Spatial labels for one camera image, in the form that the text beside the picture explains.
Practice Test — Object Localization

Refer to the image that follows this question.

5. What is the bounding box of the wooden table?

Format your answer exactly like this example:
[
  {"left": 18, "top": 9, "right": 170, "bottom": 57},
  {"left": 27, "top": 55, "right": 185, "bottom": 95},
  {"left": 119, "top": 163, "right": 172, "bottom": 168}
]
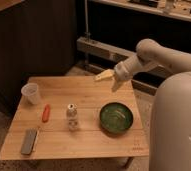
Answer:
[{"left": 0, "top": 76, "right": 149, "bottom": 161}]

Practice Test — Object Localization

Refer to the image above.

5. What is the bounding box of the vertical metal pole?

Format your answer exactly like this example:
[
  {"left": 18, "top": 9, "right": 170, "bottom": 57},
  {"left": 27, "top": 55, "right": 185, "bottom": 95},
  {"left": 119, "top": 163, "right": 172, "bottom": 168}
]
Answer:
[{"left": 84, "top": 0, "right": 90, "bottom": 41}]

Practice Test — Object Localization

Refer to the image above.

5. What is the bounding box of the clear plastic cup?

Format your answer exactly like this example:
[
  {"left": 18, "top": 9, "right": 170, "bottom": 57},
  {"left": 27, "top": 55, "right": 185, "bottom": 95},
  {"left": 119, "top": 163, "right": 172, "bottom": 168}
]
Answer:
[{"left": 21, "top": 83, "right": 41, "bottom": 105}]

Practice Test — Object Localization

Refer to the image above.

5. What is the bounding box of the grey sponge block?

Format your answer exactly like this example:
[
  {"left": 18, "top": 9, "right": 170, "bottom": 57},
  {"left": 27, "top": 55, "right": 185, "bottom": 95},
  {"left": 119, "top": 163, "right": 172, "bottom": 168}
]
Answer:
[{"left": 20, "top": 129, "right": 37, "bottom": 155}]

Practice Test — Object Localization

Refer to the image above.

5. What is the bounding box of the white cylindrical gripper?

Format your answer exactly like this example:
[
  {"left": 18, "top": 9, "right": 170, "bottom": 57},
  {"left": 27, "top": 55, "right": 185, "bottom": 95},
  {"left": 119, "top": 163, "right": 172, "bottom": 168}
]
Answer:
[{"left": 95, "top": 61, "right": 137, "bottom": 92}]

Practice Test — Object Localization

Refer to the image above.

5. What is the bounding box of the dark wooden cabinet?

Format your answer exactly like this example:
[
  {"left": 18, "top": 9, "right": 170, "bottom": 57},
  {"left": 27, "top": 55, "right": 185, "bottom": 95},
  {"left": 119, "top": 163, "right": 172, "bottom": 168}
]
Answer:
[{"left": 0, "top": 0, "right": 76, "bottom": 115}]

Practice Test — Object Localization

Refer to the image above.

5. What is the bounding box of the background shelf counter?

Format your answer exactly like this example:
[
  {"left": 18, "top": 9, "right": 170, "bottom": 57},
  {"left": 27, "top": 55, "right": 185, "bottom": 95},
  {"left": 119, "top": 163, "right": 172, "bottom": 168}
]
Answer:
[{"left": 91, "top": 0, "right": 191, "bottom": 22}]

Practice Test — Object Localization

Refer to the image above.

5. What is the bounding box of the clear plastic bottle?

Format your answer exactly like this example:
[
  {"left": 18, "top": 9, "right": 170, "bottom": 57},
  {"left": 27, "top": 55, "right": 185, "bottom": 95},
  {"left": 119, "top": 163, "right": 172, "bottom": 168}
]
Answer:
[{"left": 66, "top": 104, "right": 79, "bottom": 131}]

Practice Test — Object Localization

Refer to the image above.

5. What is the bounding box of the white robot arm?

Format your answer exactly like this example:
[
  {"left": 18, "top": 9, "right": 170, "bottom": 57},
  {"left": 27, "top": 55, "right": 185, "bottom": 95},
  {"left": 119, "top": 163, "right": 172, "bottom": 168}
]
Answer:
[{"left": 94, "top": 39, "right": 191, "bottom": 92}]

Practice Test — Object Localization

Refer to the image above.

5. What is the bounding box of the green bowl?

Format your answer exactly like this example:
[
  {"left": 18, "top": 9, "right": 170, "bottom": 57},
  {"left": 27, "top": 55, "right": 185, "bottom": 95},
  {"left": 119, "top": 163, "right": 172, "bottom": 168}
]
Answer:
[{"left": 99, "top": 102, "right": 134, "bottom": 134}]

